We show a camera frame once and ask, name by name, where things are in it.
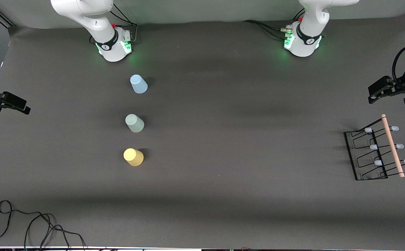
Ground loose thin black cable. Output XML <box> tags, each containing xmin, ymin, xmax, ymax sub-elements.
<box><xmin>0</xmin><ymin>200</ymin><xmax>87</xmax><ymax>250</ymax></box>

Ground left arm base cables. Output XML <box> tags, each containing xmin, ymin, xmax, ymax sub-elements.
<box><xmin>243</xmin><ymin>10</ymin><xmax>306</xmax><ymax>39</ymax></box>

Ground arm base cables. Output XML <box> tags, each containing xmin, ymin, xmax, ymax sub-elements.
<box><xmin>243</xmin><ymin>10</ymin><xmax>306</xmax><ymax>39</ymax></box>
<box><xmin>89</xmin><ymin>3</ymin><xmax>139</xmax><ymax>46</ymax></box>

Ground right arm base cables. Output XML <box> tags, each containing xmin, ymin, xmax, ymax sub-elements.
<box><xmin>89</xmin><ymin>3</ymin><xmax>139</xmax><ymax>46</ymax></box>

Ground black wire cup holder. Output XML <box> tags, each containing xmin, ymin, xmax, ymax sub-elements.
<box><xmin>344</xmin><ymin>114</ymin><xmax>405</xmax><ymax>181</ymax></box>

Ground dark grey table mat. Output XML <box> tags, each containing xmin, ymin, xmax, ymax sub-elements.
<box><xmin>0</xmin><ymin>14</ymin><xmax>405</xmax><ymax>249</ymax></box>

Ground light blue plastic cup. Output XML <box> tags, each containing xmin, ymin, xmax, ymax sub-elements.
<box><xmin>130</xmin><ymin>74</ymin><xmax>148</xmax><ymax>94</ymax></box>

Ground yellow plastic cup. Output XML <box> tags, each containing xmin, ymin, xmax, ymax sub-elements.
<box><xmin>123</xmin><ymin>148</ymin><xmax>144</xmax><ymax>167</ymax></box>

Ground aluminium frame rail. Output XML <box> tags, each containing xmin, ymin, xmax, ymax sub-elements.
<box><xmin>0</xmin><ymin>1</ymin><xmax>16</xmax><ymax>28</ymax></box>

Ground pale green plastic cup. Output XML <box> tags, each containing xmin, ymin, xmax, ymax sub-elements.
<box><xmin>125</xmin><ymin>114</ymin><xmax>145</xmax><ymax>133</ymax></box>

